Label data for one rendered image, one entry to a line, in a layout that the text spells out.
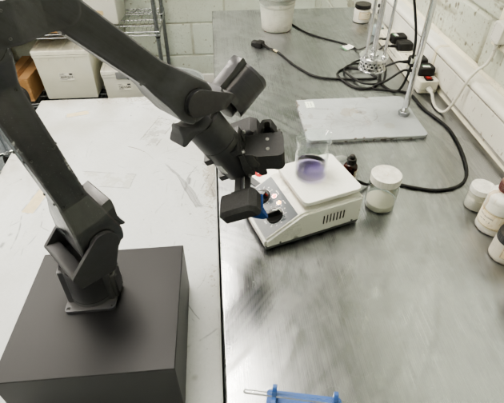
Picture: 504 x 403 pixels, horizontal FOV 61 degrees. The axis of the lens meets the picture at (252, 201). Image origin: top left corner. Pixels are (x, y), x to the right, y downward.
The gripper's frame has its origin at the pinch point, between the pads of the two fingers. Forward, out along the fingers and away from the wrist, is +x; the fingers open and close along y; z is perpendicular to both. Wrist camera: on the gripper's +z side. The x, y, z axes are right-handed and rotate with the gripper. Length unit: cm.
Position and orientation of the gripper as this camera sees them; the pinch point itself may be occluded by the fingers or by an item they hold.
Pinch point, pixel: (256, 184)
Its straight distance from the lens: 71.3
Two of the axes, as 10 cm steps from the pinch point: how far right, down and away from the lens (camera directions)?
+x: 4.7, 5.1, 7.3
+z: 8.8, -2.6, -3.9
